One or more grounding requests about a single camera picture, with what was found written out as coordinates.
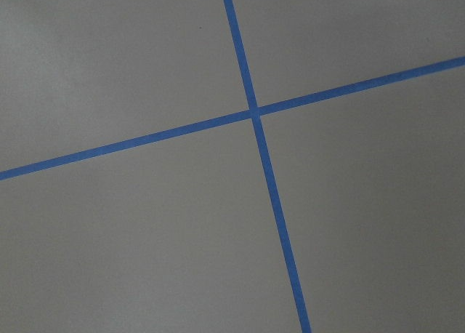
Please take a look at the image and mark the blue tape line crosswise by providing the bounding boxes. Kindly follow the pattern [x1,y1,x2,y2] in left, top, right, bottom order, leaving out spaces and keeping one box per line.
[1,57,464,180]

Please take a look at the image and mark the blue tape line lengthwise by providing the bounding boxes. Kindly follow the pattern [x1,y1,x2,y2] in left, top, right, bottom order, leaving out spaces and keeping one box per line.
[223,0,312,333]

